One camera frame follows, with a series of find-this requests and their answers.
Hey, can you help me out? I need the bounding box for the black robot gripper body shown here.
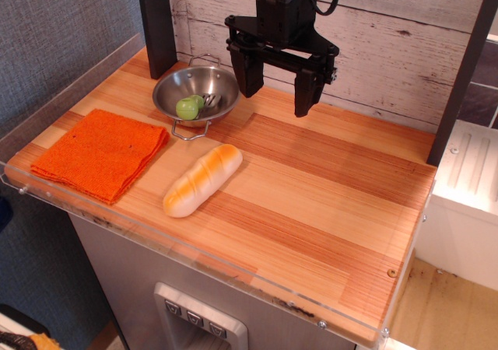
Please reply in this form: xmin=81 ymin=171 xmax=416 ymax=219
xmin=225 ymin=0 xmax=339 ymax=84

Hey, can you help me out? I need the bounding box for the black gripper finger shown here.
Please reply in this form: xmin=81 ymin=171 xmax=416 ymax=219
xmin=294 ymin=68 xmax=328 ymax=117
xmin=229 ymin=44 xmax=264 ymax=97

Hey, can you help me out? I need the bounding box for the toy hot dog bun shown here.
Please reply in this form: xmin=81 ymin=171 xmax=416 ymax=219
xmin=163 ymin=144 xmax=243 ymax=218

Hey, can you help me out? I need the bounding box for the small metal spatula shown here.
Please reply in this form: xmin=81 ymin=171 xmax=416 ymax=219
xmin=196 ymin=93 xmax=222 ymax=120

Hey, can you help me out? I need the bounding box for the green toy apple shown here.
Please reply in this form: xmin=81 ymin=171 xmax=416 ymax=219
xmin=175 ymin=94 xmax=205 ymax=121

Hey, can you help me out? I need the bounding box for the folded orange cloth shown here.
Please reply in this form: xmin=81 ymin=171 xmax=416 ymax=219
xmin=30 ymin=110 xmax=170 ymax=205

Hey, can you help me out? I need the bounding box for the white toy sink unit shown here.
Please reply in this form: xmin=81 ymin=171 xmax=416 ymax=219
xmin=414 ymin=33 xmax=498 ymax=289

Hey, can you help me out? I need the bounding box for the grey toy fridge cabinet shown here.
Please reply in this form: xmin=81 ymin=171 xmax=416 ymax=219
xmin=70 ymin=215 xmax=355 ymax=349

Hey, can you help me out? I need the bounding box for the stainless steel bowl with handles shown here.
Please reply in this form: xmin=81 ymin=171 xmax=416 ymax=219
xmin=153 ymin=62 xmax=241 ymax=141

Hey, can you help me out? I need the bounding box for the dark left support post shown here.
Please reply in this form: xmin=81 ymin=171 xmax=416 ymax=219
xmin=139 ymin=0 xmax=177 ymax=79

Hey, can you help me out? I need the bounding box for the dark support post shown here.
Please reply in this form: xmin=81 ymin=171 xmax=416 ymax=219
xmin=139 ymin=0 xmax=177 ymax=79
xmin=426 ymin=0 xmax=497 ymax=166

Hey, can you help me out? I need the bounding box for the dark right support post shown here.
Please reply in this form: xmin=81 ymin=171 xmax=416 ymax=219
xmin=426 ymin=0 xmax=497 ymax=166

